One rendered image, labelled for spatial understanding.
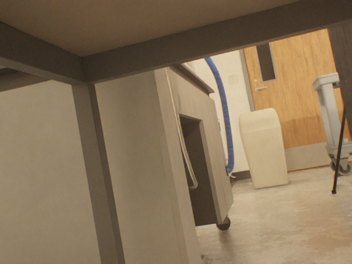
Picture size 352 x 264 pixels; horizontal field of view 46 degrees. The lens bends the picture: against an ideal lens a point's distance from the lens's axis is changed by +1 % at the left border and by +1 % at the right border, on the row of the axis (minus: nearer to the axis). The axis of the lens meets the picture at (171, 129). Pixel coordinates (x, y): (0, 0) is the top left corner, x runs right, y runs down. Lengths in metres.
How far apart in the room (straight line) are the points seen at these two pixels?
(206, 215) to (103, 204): 0.83
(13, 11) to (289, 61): 4.55
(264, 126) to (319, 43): 1.72
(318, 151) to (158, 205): 4.10
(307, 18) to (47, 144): 0.70
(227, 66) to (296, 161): 1.38
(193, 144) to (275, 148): 2.11
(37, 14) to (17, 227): 0.66
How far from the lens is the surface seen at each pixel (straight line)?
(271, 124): 3.73
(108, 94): 1.06
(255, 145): 3.73
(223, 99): 2.22
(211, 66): 2.26
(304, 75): 5.07
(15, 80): 1.21
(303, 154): 5.02
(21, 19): 0.72
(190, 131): 1.68
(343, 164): 3.82
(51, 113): 1.13
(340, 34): 1.62
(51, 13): 0.71
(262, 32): 0.88
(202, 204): 1.69
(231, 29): 0.88
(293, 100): 5.03
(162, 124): 1.02
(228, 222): 2.19
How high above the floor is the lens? 0.42
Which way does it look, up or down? 4 degrees up
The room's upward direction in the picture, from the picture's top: 10 degrees counter-clockwise
